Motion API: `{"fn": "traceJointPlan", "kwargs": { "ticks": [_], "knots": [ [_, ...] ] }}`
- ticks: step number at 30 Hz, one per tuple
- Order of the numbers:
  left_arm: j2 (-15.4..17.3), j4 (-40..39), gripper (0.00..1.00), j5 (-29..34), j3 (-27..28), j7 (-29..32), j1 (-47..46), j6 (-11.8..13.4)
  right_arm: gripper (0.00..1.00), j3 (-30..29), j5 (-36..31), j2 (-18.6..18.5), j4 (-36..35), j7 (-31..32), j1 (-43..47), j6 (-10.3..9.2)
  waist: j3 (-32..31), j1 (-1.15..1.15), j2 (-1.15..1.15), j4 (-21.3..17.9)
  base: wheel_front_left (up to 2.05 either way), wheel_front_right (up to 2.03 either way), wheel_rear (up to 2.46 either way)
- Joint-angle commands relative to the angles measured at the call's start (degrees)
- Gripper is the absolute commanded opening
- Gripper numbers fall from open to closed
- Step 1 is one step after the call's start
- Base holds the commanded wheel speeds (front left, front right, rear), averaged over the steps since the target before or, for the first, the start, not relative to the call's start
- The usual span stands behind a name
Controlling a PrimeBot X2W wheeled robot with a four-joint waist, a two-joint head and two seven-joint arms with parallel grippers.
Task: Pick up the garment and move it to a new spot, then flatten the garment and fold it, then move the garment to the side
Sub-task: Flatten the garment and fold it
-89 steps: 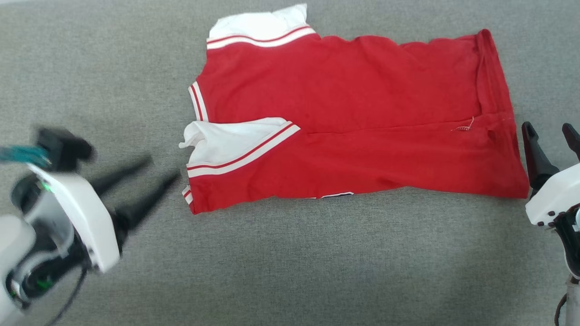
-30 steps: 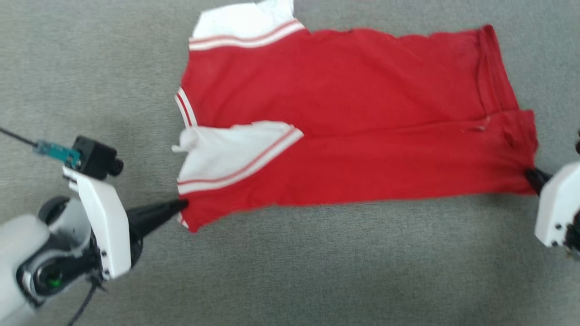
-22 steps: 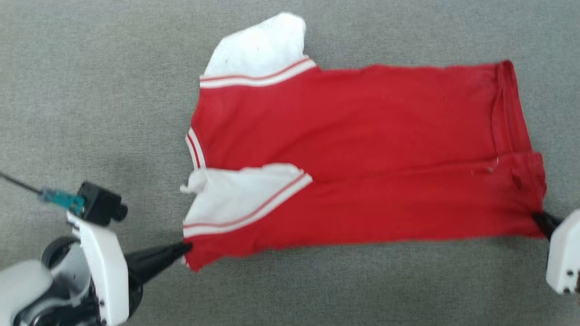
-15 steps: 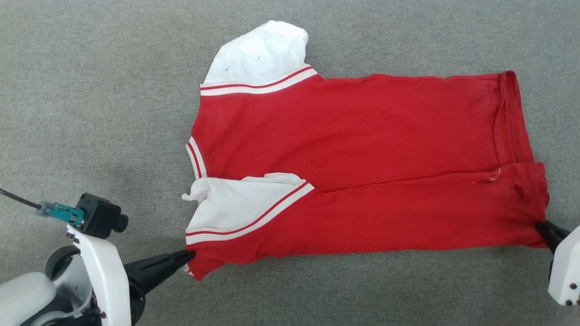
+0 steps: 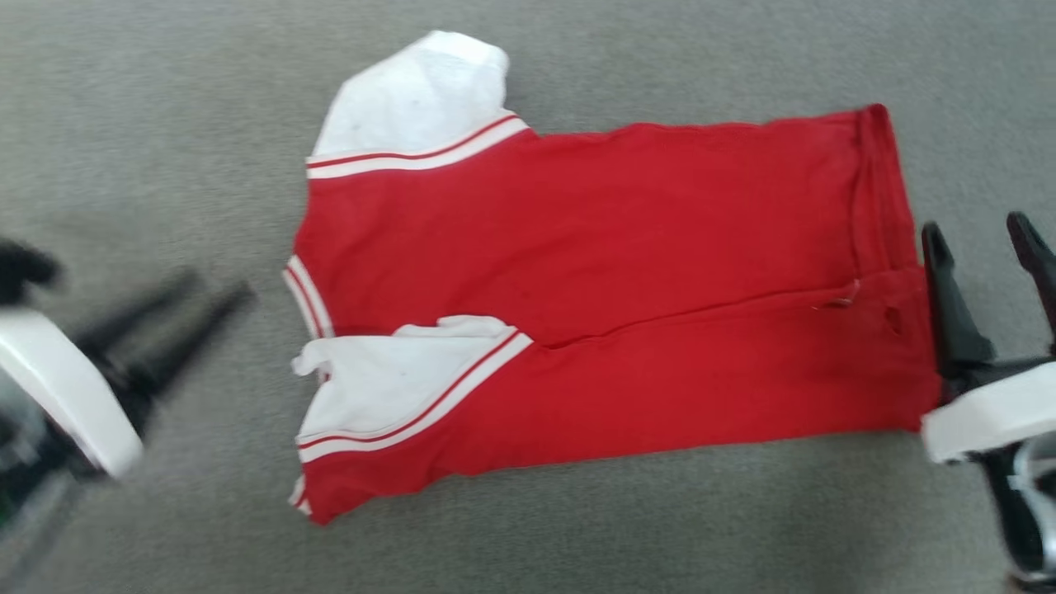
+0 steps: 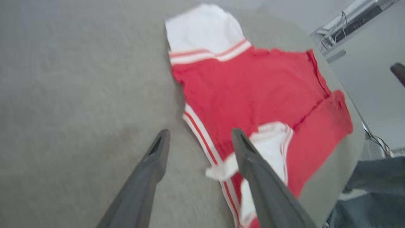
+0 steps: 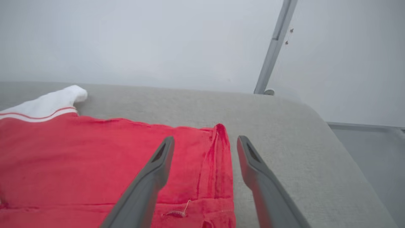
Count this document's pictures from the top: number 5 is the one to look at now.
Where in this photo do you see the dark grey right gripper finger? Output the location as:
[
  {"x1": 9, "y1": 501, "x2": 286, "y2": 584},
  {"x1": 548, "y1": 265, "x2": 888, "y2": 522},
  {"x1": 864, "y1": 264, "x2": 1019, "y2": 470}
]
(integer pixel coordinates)
[
  {"x1": 1006, "y1": 211, "x2": 1056, "y2": 332},
  {"x1": 922, "y1": 222, "x2": 997, "y2": 390}
]

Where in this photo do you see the grey fabric sofa surface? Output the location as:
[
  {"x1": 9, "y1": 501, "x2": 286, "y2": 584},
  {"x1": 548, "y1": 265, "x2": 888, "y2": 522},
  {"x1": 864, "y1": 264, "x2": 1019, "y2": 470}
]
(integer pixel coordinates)
[{"x1": 0, "y1": 0, "x2": 1056, "y2": 594}]

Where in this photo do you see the red and white garment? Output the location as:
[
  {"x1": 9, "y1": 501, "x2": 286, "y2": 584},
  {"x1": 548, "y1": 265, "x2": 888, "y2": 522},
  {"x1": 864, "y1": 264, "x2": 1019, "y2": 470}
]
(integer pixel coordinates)
[{"x1": 282, "y1": 31, "x2": 943, "y2": 526}]

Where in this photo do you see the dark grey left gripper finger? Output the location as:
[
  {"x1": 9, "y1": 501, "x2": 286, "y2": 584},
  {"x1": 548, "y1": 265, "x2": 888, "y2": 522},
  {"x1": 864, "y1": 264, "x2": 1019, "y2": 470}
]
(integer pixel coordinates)
[
  {"x1": 124, "y1": 282, "x2": 255, "y2": 397},
  {"x1": 73, "y1": 271, "x2": 200, "y2": 357}
]

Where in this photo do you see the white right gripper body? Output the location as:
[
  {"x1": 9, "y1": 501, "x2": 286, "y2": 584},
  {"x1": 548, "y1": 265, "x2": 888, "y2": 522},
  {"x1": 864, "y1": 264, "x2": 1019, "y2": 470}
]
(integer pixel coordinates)
[{"x1": 921, "y1": 350, "x2": 1056, "y2": 465}]

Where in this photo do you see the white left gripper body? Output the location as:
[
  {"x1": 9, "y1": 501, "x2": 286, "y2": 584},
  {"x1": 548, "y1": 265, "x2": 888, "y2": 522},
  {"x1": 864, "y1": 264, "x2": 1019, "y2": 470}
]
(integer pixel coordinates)
[{"x1": 0, "y1": 310, "x2": 158, "y2": 481}]

